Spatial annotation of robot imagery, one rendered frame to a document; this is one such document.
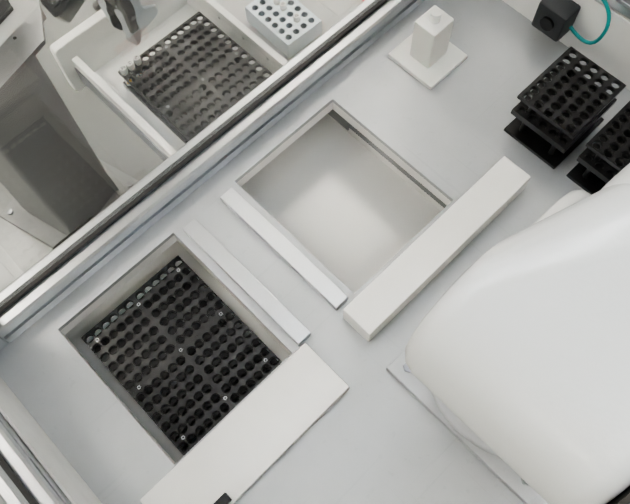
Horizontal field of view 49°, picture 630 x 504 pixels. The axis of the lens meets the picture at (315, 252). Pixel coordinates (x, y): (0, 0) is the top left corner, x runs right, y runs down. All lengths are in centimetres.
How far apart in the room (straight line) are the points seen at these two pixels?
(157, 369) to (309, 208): 35
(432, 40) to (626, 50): 28
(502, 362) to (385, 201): 79
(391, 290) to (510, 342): 56
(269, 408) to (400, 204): 42
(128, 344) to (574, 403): 74
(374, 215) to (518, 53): 34
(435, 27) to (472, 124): 15
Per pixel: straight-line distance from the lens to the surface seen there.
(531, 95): 101
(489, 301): 35
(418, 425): 90
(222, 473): 88
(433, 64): 112
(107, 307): 110
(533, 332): 35
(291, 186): 113
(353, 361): 91
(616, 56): 115
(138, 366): 99
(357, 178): 114
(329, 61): 107
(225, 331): 98
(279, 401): 89
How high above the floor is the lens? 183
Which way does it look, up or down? 67 degrees down
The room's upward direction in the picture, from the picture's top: 3 degrees counter-clockwise
